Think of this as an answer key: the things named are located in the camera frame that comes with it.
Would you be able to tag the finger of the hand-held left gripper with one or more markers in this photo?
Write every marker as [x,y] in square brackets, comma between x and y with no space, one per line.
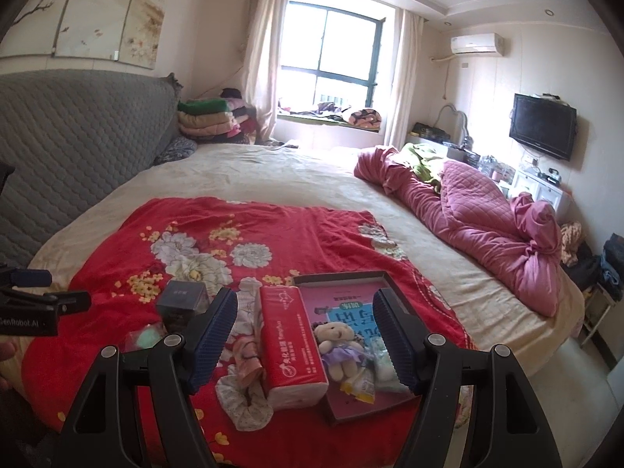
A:
[68,301]
[31,278]

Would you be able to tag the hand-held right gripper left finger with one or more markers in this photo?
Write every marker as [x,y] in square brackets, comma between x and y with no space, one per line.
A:
[214,341]

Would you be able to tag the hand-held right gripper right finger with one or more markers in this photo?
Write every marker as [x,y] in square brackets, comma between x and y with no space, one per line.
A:
[395,341]

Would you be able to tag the teal tissue packet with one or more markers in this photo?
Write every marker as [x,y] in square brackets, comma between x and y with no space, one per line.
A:
[387,368]

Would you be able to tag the purple dress teddy bear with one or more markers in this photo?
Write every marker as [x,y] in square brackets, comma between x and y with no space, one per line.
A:
[337,346]

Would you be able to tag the red tissue pack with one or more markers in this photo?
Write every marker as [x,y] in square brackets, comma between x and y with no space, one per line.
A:
[290,346]

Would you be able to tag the shallow grey box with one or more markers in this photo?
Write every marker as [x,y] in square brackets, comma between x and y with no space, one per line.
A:
[341,412]

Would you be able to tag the person's left hand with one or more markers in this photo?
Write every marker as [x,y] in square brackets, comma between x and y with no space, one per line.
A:
[7,358]

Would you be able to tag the pink cloth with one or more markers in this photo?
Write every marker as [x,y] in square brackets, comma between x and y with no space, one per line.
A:
[248,360]

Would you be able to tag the blue square box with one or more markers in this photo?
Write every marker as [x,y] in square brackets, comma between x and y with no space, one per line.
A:
[178,302]

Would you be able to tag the yellow snack packet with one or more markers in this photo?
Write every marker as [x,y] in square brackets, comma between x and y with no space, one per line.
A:
[360,387]

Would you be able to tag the pink and blue book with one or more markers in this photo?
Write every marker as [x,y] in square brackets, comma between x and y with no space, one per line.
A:
[351,297]

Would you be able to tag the clear plastic bag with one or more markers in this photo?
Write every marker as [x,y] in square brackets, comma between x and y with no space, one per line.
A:
[146,337]

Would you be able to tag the white floral scrunchie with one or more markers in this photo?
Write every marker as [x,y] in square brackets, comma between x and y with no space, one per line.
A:
[243,404]

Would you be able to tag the red floral blanket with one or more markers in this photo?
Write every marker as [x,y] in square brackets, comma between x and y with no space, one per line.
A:
[302,239]

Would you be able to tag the pink quilt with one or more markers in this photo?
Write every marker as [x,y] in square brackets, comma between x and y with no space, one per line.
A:
[487,224]

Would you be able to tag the grey quilted headboard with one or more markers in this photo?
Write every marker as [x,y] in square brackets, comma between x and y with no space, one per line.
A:
[87,131]

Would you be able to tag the bed with beige sheet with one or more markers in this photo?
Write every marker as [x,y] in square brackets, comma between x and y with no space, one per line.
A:
[292,180]

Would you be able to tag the green cloth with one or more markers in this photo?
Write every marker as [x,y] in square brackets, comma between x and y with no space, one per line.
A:
[424,163]

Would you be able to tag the dark patterned pillow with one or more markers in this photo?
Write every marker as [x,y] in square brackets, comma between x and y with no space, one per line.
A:
[175,151]

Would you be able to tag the beige orange cloth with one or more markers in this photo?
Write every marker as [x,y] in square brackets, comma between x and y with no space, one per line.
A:
[571,243]

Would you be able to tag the white dresser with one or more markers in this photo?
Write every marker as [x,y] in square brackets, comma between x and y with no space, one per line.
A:
[541,195]

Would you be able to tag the beige folded quilts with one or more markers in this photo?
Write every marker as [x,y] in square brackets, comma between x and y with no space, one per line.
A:
[204,124]

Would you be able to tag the floral cushion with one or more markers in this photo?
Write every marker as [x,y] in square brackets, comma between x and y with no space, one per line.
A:
[363,118]

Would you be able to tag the white framed mirror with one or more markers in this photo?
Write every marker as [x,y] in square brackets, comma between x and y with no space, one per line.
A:
[456,122]

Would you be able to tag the pile of folded clothes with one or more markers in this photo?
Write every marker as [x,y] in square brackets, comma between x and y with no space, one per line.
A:
[241,112]

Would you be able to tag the dark blue clothes pile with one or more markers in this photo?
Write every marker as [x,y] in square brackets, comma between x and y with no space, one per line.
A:
[614,268]

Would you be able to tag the green folded blanket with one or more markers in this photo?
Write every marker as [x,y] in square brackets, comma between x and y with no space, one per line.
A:
[204,106]

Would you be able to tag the dark clothes on sill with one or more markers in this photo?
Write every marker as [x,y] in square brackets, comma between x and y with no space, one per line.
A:
[331,107]

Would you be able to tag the black television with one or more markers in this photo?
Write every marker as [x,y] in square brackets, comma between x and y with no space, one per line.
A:
[543,126]

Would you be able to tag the cream curtain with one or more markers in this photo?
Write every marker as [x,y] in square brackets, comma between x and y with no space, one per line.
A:
[402,78]
[265,58]

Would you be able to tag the window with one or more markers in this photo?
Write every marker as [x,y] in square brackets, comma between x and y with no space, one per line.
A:
[331,53]

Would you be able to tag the white air conditioner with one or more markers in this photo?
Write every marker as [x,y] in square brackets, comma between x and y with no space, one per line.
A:
[477,44]

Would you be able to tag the white stool frame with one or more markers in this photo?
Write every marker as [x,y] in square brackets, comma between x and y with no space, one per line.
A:
[597,317]

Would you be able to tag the floral wall painting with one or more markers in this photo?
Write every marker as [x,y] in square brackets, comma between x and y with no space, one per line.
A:
[83,9]

